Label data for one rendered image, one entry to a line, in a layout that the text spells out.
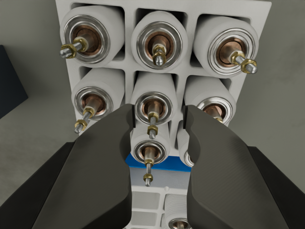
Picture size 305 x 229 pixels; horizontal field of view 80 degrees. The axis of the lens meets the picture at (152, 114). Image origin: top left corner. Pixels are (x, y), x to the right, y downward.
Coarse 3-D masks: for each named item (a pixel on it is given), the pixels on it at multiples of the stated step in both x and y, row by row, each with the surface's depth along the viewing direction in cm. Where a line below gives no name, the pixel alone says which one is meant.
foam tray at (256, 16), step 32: (64, 0) 33; (96, 0) 33; (128, 0) 33; (160, 0) 33; (192, 0) 33; (224, 0) 32; (256, 0) 33; (128, 32) 36; (192, 32) 35; (256, 32) 35; (128, 64) 39; (192, 64) 41; (128, 96) 43
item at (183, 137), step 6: (180, 120) 50; (180, 126) 49; (180, 132) 47; (186, 132) 45; (180, 138) 46; (186, 138) 43; (180, 144) 44; (186, 144) 42; (180, 150) 43; (186, 150) 42; (180, 156) 44
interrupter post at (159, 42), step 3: (156, 42) 28; (159, 42) 28; (162, 42) 28; (153, 45) 28; (156, 45) 27; (162, 45) 27; (165, 45) 28; (153, 48) 27; (165, 48) 27; (165, 51) 28; (153, 54) 28
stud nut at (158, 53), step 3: (159, 51) 24; (156, 54) 23; (159, 54) 23; (162, 54) 23; (153, 57) 24; (162, 57) 24; (165, 57) 24; (153, 60) 24; (165, 60) 24; (153, 63) 24
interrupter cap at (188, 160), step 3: (186, 153) 42; (186, 156) 43; (189, 156) 42; (186, 159) 43; (189, 159) 43; (186, 162) 43; (189, 162) 44; (192, 162) 44; (189, 165) 44; (192, 165) 44
